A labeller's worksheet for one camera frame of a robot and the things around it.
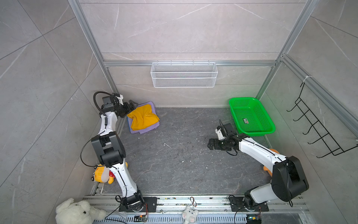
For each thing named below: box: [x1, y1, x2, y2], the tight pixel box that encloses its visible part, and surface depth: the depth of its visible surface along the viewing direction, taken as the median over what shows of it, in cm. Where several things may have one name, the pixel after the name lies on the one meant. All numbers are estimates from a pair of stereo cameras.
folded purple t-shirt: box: [126, 101, 161, 134], surface depth 106 cm
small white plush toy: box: [182, 204, 199, 224], surface depth 69 cm
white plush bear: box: [55, 197, 107, 224], surface depth 57 cm
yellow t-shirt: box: [126, 104, 160, 131], surface depth 106 cm
